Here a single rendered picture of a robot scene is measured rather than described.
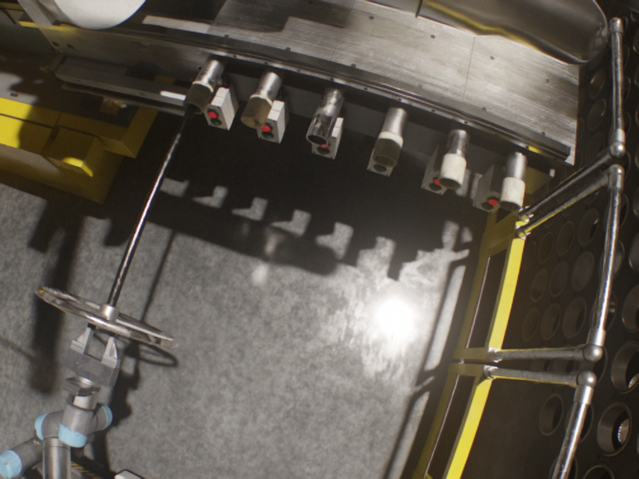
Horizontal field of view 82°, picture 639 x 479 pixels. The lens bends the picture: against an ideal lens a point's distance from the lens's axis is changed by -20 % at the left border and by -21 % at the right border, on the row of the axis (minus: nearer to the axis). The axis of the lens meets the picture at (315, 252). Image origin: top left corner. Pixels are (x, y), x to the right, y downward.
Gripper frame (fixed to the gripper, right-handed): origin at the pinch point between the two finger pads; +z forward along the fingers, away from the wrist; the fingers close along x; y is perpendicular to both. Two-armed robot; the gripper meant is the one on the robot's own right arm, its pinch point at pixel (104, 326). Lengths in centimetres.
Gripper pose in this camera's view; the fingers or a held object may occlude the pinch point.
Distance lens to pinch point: 111.9
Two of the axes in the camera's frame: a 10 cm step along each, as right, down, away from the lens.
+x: 9.5, 3.2, 0.3
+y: -1.0, 1.9, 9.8
